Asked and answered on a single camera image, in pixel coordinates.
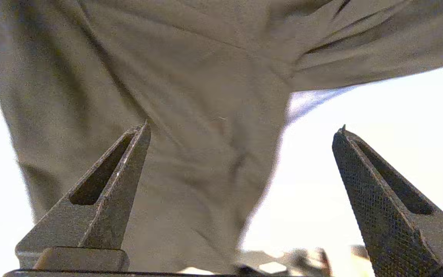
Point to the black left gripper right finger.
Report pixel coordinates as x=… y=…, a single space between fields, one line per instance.
x=390 y=238

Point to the black t-shirt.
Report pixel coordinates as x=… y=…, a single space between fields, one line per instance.
x=167 y=96

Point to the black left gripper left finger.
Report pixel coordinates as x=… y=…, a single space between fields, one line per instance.
x=106 y=223

